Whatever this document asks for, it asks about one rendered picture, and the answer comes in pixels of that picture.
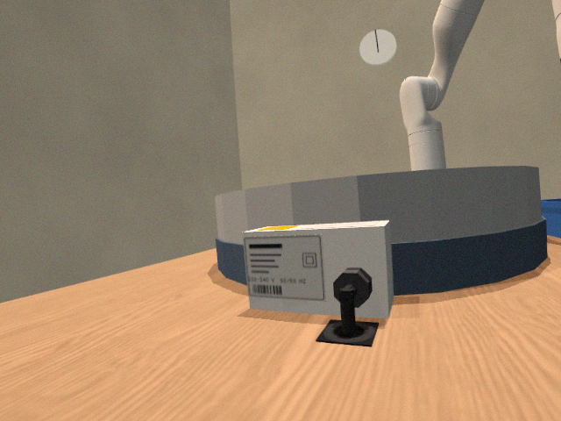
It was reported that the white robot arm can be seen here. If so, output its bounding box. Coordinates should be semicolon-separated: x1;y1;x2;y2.
400;0;485;171

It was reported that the blue open tray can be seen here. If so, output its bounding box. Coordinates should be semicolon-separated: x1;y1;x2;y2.
541;198;561;238

